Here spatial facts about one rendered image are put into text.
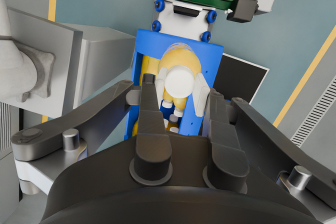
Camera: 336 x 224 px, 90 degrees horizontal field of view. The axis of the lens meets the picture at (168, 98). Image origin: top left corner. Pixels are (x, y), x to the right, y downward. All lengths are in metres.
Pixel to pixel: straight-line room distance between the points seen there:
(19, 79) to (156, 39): 0.44
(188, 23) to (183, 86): 0.56
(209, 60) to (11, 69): 0.57
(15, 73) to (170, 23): 0.55
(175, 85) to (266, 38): 1.69
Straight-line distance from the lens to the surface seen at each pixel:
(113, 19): 1.78
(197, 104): 0.17
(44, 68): 0.76
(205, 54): 0.47
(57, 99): 0.80
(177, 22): 0.75
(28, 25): 0.81
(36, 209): 3.62
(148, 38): 0.48
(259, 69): 1.73
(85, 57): 0.79
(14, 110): 2.38
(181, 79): 0.21
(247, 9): 0.73
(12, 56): 0.67
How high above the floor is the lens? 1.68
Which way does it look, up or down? 69 degrees down
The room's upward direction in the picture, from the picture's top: 172 degrees counter-clockwise
